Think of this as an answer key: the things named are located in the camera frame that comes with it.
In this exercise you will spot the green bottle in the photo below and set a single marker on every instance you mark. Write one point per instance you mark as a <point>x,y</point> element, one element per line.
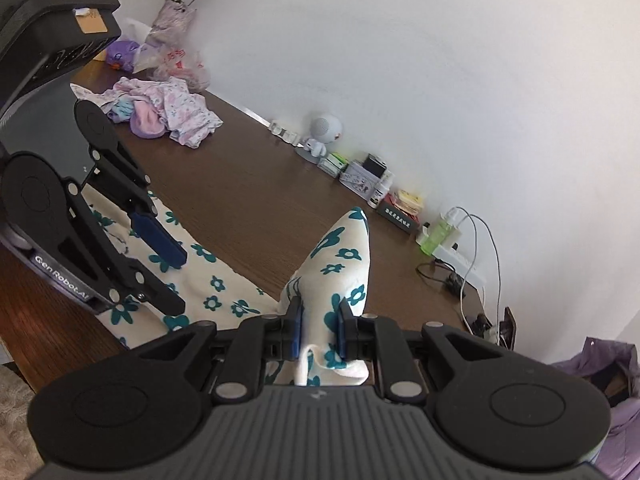
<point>437,236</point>

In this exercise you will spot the white charger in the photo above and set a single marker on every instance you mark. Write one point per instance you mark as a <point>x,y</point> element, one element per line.
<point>424,235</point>

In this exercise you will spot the black device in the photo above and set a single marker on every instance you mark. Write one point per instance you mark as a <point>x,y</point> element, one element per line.
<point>375,165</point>

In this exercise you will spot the green white small box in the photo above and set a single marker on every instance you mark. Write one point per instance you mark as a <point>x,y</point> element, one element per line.
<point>327,166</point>
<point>339,159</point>

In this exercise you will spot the purple jacket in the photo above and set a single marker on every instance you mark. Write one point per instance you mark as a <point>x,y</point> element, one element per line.
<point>625,425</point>

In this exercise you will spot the fluffy beige fabric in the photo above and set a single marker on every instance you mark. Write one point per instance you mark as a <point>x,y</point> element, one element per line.
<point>17,400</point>

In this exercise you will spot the white spray bottle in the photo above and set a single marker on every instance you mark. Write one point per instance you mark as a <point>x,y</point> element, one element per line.
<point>380,191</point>

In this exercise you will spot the black rectangular box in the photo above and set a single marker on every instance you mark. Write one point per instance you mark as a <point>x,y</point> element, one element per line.
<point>397,216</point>

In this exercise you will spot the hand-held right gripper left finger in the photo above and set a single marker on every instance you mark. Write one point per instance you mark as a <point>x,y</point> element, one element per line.
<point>296,332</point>

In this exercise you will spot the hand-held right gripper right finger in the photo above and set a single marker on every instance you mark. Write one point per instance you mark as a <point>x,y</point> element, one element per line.
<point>343,332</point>

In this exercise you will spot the white plastic bag red print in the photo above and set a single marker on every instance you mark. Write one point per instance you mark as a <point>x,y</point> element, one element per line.
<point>180,62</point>

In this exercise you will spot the cream teal floral dress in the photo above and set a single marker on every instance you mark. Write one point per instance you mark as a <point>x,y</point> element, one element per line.
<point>345,270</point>

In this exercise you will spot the black phone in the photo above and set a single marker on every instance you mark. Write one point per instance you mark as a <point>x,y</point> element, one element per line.
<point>509,327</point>

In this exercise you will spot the purple garment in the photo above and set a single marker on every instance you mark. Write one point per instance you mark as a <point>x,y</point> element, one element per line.
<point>146,125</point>

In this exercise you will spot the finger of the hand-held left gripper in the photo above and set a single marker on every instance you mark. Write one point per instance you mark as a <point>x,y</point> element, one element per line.
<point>150,285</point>
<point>160,240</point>

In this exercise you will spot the light blue garment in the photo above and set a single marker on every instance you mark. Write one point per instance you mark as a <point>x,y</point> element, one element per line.
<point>121,109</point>

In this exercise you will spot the white power strip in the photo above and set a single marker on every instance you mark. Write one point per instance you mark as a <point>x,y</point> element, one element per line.
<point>462,262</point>

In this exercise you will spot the wrapped flower vase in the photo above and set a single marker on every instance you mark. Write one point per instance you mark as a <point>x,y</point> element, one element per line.
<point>172,22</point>

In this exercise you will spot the yellow packet box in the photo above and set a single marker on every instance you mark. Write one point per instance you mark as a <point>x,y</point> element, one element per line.
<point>410,201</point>

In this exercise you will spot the clear plastic holder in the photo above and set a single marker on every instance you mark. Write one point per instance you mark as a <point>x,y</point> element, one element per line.
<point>282,131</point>

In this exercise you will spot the white robot-shaped speaker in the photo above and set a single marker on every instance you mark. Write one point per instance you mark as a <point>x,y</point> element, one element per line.
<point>322,130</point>

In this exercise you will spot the patterned tin box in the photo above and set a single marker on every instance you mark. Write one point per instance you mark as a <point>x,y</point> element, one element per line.
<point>357,180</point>

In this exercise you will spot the purple plush toy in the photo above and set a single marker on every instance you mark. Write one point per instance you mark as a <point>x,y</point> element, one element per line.
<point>122,55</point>

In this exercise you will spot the pile of pastel clothes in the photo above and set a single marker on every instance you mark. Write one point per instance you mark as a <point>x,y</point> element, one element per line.
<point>175,105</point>

